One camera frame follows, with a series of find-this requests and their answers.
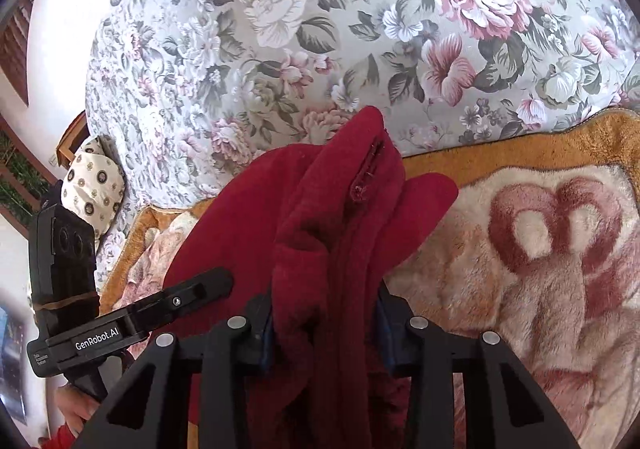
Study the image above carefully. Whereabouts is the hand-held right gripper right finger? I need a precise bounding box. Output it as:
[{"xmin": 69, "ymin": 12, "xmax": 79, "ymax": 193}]
[{"xmin": 375, "ymin": 289, "xmax": 581, "ymax": 449}]

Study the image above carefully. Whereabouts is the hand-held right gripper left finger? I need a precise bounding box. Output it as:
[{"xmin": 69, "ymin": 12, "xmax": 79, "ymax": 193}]
[{"xmin": 75, "ymin": 294, "xmax": 273, "ymax": 449}]

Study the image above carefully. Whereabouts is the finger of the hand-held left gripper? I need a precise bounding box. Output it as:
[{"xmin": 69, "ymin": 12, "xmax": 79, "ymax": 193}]
[{"xmin": 125, "ymin": 267, "xmax": 235, "ymax": 331}]

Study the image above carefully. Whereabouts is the dark red sweater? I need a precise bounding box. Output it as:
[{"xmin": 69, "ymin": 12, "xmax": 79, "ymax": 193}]
[{"xmin": 162, "ymin": 105, "xmax": 460, "ymax": 449}]

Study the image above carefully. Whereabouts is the person's left hand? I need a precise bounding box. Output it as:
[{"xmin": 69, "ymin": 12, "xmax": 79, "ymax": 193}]
[{"xmin": 52, "ymin": 379, "xmax": 108, "ymax": 437}]

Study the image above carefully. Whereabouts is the cream patterned pillow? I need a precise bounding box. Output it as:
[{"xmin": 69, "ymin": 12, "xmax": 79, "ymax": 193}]
[{"xmin": 61, "ymin": 136, "xmax": 126, "ymax": 240}]

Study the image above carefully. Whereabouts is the green plant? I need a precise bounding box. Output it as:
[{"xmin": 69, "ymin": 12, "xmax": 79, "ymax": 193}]
[{"xmin": 0, "ymin": 129, "xmax": 56, "ymax": 230}]

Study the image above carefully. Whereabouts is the wooden chair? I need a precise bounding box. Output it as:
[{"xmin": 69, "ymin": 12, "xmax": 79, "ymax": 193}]
[{"xmin": 56, "ymin": 110, "xmax": 90, "ymax": 167}]

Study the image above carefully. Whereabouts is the fleece blanket with orange border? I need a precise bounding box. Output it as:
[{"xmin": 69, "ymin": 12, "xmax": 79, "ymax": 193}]
[{"xmin": 100, "ymin": 106, "xmax": 640, "ymax": 449}]

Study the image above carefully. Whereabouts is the wooden window shutter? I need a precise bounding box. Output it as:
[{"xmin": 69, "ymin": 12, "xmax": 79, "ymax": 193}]
[{"xmin": 0, "ymin": 0, "xmax": 38, "ymax": 105}]

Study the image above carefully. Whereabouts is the floral bed sheet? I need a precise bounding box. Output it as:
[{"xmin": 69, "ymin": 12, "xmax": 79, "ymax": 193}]
[{"xmin": 85, "ymin": 0, "xmax": 640, "ymax": 280}]

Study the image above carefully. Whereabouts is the dark wall poster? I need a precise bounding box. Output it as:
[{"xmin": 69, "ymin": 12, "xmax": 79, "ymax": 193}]
[{"xmin": 0, "ymin": 304, "xmax": 28, "ymax": 425}]

